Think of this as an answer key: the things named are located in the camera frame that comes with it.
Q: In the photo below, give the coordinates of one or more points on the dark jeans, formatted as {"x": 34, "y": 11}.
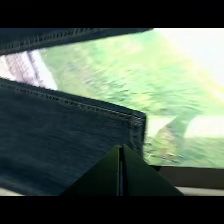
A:
{"x": 50, "y": 143}

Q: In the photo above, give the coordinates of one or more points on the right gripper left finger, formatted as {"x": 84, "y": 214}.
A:
{"x": 103, "y": 176}

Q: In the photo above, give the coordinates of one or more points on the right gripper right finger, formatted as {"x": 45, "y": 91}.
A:
{"x": 140, "y": 176}

